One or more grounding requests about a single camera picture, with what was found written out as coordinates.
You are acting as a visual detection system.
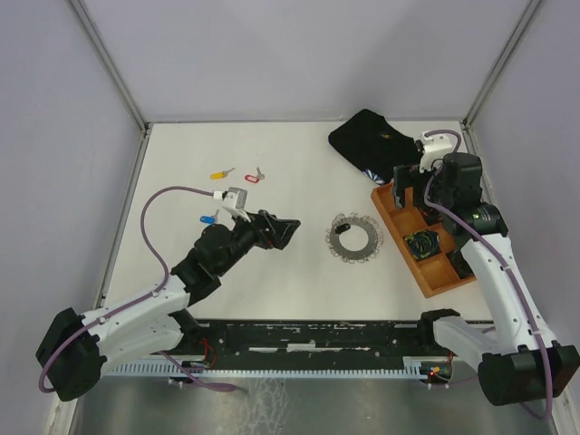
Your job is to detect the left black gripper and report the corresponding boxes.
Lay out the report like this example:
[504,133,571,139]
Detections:
[217,207,300,275]

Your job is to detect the metal disc with keyrings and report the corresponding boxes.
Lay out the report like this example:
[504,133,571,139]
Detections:
[325,213,383,264]

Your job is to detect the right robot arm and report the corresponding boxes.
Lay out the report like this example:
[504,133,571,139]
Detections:
[392,152,579,406]

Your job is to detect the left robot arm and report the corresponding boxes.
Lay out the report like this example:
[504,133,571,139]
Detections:
[35,210,301,401]

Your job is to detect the black folded cloth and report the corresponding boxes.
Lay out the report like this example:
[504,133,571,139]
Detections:
[328,109,421,186]

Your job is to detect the red open tagged key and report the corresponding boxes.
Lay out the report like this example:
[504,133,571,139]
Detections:
[245,167,265,184]

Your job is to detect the patterned item in tray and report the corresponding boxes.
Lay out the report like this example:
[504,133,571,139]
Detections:
[403,229,441,261]

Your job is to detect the blue tagged key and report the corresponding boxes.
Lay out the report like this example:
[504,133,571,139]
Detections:
[199,209,219,225]

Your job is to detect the yellow tagged key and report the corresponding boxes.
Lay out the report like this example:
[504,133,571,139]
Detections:
[209,168,234,180]

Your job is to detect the wooden compartment tray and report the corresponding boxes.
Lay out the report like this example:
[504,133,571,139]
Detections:
[371,185,476,298]

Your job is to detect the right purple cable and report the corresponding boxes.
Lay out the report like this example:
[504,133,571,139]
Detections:
[422,129,555,421]

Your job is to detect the purple cable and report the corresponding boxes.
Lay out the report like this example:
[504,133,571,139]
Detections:
[422,129,555,421]
[37,185,237,393]

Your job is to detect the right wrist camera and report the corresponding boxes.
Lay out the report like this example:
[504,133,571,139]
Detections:
[418,130,456,173]

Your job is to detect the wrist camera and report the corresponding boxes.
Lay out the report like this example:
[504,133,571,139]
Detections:
[418,130,456,173]
[221,188,251,222]

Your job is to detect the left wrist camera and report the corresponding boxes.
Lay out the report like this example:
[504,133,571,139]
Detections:
[221,188,251,222]

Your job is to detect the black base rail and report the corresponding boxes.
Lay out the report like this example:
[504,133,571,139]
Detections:
[168,319,450,368]

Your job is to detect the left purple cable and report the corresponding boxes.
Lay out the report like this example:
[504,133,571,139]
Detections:
[37,185,237,393]

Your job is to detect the white slotted cable duct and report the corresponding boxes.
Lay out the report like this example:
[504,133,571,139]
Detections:
[106,357,427,381]

